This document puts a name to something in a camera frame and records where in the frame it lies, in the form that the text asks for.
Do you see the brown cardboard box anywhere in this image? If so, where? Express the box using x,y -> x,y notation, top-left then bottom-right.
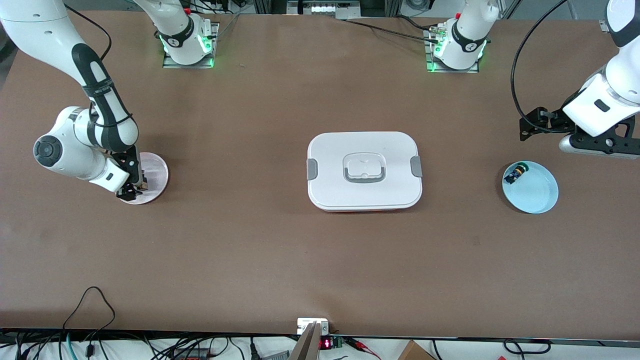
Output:
397,340 -> 436,360

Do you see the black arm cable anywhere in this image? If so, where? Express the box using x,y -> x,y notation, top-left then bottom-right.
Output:
510,0 -> 571,133
64,4 -> 112,63

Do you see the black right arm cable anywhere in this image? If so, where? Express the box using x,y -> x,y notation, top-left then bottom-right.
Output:
64,4 -> 112,63

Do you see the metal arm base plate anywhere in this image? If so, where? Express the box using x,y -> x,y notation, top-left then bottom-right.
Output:
424,27 -> 480,74
161,21 -> 220,69

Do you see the light blue round plate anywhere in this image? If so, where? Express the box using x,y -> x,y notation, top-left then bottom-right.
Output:
502,160 -> 559,215

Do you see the silver equipment rack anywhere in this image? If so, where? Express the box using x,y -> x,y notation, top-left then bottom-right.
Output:
286,0 -> 362,17

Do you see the black looped cable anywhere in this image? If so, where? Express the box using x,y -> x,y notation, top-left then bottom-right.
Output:
62,286 -> 117,346

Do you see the black camera bracket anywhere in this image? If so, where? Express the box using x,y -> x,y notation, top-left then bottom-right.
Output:
570,117 -> 640,156
111,145 -> 143,187

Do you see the aluminium camera mount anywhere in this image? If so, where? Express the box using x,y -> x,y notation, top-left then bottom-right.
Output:
290,318 -> 331,360

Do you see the pink box with white lid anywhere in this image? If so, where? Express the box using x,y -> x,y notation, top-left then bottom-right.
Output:
306,131 -> 423,213

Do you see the pink round plate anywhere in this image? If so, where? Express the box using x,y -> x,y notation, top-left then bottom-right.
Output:
120,152 -> 169,205

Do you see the black right camera bracket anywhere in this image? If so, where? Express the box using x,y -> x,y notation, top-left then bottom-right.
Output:
111,145 -> 143,187

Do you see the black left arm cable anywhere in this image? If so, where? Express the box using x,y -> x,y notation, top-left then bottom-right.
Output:
510,0 -> 571,133

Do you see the grey cable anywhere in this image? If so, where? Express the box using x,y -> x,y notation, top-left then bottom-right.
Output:
214,11 -> 243,40

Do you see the black left camera bracket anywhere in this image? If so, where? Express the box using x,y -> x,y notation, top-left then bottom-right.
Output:
570,117 -> 640,156

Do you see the red clip lead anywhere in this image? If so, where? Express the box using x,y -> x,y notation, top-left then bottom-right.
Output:
345,337 -> 382,360

